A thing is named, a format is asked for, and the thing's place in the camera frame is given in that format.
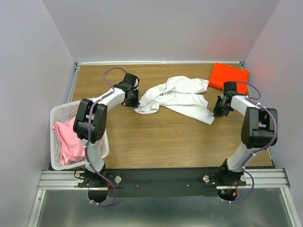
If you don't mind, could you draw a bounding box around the white t-shirt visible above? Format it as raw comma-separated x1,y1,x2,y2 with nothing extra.
134,76,214,125

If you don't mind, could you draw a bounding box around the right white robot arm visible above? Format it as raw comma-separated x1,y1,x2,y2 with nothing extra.
212,81,277,185

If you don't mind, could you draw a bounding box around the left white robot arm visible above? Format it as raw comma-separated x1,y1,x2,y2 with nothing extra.
73,73,140,187

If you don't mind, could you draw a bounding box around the folded orange t-shirt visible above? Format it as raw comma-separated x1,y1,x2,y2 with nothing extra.
209,62,249,90

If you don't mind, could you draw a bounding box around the white plastic laundry basket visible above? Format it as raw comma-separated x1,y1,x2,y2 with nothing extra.
51,99,111,172

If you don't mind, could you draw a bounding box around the pink t-shirt in basket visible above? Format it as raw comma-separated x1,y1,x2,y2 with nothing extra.
52,117,85,166

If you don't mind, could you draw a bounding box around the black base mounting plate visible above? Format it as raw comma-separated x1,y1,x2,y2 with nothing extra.
77,167,246,202

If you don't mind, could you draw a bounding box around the aluminium front rail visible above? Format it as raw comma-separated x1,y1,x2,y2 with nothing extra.
38,169,290,191

